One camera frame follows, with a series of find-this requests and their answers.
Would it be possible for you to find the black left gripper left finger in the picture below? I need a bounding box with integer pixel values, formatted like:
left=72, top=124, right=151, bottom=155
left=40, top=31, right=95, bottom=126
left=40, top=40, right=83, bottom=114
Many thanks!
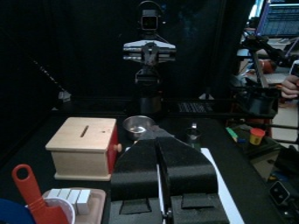
left=108, top=125, right=164, bottom=224

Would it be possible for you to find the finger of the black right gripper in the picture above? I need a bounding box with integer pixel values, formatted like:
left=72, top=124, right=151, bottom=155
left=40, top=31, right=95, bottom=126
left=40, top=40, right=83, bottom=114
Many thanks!
left=140, top=43, right=152, bottom=67
left=149, top=43, right=160, bottom=67

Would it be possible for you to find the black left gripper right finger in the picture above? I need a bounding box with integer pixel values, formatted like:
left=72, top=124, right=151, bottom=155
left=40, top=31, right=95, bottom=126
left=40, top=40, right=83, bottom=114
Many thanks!
left=155, top=128, right=231, bottom=224

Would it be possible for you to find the white toy rice block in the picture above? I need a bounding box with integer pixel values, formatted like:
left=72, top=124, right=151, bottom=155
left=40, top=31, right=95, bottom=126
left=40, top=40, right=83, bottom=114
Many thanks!
left=45, top=188, right=92, bottom=215

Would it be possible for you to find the person's hand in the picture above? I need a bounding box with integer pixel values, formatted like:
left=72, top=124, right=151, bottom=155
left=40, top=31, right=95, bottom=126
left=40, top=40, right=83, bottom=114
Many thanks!
left=280, top=74, right=299, bottom=100

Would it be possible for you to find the white cutting board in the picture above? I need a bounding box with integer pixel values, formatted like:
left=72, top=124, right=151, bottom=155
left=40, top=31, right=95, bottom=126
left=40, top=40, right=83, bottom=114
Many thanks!
left=156, top=147, right=247, bottom=224

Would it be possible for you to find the beige plastic tray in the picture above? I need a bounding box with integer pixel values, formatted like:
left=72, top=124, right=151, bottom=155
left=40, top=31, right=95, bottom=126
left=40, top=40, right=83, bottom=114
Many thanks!
left=41, top=187, right=108, bottom=224

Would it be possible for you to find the wooden box with red side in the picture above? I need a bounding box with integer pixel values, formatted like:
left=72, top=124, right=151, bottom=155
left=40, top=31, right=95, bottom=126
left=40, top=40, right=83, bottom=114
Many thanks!
left=44, top=116, right=123, bottom=182

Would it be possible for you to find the small metal cup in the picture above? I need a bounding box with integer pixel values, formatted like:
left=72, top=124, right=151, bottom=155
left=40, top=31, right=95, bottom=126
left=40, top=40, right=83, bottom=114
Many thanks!
left=121, top=115, right=157, bottom=141

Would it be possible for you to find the green plastic toy piece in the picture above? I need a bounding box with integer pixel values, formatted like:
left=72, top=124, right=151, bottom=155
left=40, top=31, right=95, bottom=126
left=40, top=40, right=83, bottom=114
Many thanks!
left=224, top=127, right=239, bottom=144

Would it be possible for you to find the yellow container with red lid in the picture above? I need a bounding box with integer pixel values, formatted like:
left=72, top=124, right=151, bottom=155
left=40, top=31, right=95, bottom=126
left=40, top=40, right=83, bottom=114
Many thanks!
left=248, top=127, right=267, bottom=146

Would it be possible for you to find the small black device with screen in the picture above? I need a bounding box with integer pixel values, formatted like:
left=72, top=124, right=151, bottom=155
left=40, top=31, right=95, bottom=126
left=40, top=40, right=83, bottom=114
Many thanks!
left=268, top=180, right=292, bottom=206

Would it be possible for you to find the red plastic spatula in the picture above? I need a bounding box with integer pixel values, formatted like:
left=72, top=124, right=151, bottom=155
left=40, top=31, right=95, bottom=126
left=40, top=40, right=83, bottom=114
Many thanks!
left=11, top=164, right=71, bottom=224

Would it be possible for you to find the computer monitor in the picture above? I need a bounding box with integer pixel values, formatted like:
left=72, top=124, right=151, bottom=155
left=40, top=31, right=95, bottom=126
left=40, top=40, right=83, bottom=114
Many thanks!
left=256, top=0, right=299, bottom=38

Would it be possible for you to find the blue plastic object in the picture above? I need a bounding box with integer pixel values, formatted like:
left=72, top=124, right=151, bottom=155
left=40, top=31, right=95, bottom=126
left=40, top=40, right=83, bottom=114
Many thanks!
left=0, top=198, right=37, bottom=224

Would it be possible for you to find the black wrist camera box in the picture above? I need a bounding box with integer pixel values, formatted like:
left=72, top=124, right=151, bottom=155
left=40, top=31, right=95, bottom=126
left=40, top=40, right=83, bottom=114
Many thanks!
left=139, top=8, right=161, bottom=32

